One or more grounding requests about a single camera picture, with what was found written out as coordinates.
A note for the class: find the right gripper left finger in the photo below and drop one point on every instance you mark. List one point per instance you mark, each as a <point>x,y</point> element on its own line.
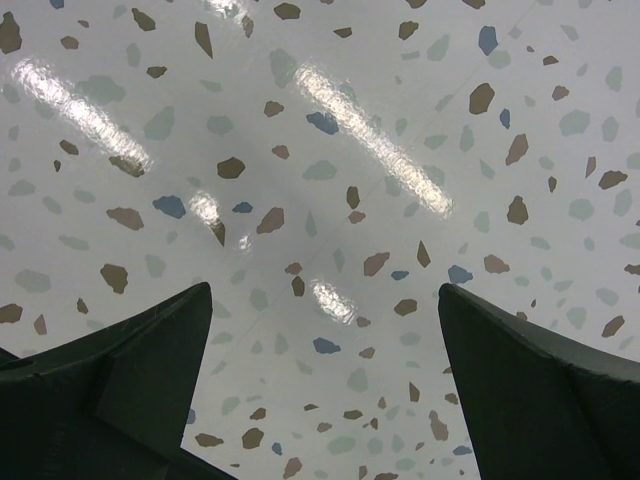
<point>112,404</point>

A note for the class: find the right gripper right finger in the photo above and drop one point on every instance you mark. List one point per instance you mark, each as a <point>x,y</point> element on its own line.
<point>538,405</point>

